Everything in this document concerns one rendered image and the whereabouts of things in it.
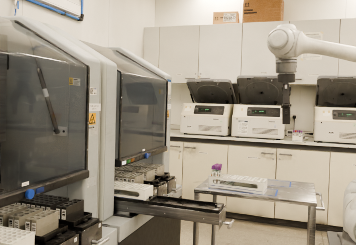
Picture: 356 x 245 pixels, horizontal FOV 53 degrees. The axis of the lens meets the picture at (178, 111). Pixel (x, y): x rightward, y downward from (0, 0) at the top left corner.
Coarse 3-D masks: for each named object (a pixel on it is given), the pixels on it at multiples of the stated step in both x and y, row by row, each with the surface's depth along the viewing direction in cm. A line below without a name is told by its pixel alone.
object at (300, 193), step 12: (276, 180) 210; (288, 180) 211; (204, 192) 183; (216, 192) 181; (228, 192) 180; (240, 192) 180; (276, 192) 182; (288, 192) 183; (300, 192) 184; (312, 192) 185; (300, 204) 167; (312, 204) 166; (312, 216) 166; (312, 228) 166; (312, 240) 166
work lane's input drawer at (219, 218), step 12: (120, 204) 164; (132, 204) 162; (144, 204) 160; (156, 204) 159; (168, 204) 157; (180, 204) 162; (192, 204) 162; (204, 204) 163; (216, 204) 156; (168, 216) 156; (180, 216) 155; (192, 216) 153; (204, 216) 151; (216, 216) 149; (228, 228) 149
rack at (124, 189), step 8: (120, 184) 172; (128, 184) 171; (136, 184) 172; (144, 184) 172; (120, 192) 177; (128, 192) 175; (136, 192) 174; (144, 192) 162; (152, 192) 170; (144, 200) 162
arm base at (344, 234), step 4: (340, 232) 156; (344, 232) 146; (340, 236) 152; (344, 236) 146; (348, 236) 144; (340, 240) 150; (344, 240) 145; (348, 240) 144; (352, 240) 142; (344, 244) 142; (348, 244) 142; (352, 244) 141
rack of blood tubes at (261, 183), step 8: (208, 176) 189; (216, 176) 188; (224, 176) 189; (232, 176) 189; (240, 176) 189; (208, 184) 189; (216, 184) 187; (224, 184) 187; (232, 184) 193; (240, 184) 192; (248, 184) 190; (264, 184) 178; (248, 192) 180; (256, 192) 178; (264, 192) 179
